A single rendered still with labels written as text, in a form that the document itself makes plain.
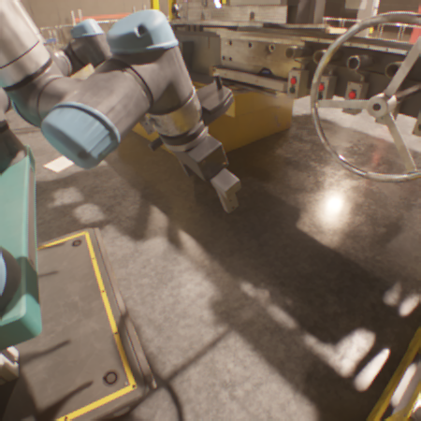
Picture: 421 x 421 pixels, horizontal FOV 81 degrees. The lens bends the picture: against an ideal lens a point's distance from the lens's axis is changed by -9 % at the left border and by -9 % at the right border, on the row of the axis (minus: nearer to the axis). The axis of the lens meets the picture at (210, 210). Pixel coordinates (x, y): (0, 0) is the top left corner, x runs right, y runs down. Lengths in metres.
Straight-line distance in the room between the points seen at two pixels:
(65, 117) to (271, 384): 1.01
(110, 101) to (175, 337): 0.99
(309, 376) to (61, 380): 0.80
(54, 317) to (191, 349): 0.51
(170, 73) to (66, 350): 0.74
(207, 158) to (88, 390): 0.63
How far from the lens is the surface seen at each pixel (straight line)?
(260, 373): 1.11
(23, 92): 0.41
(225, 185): 0.42
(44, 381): 0.86
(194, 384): 1.09
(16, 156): 0.87
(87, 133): 0.29
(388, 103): 0.72
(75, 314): 0.92
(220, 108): 0.43
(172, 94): 0.36
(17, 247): 0.55
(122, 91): 0.31
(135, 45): 0.33
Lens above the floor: 1.03
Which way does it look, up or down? 38 degrees down
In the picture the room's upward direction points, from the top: 1 degrees counter-clockwise
